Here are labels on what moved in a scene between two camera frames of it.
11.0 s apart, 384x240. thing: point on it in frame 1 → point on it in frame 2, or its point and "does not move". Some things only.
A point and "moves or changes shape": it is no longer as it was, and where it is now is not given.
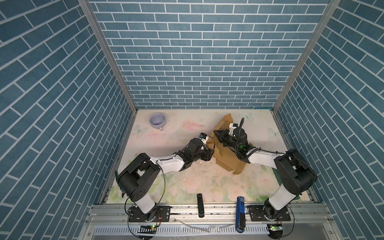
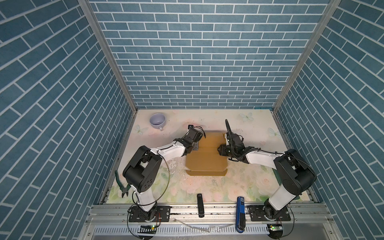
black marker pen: [200, 205] does not move
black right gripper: [223, 133] → [221, 150]
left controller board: [148, 229] does not move
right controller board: [275, 229] does not move
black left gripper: [207, 155] → [197, 140]
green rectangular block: [279, 180] does not move
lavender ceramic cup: [157, 120] does not move
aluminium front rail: [210, 222] does not move
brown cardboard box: [224, 155] moves or changes shape
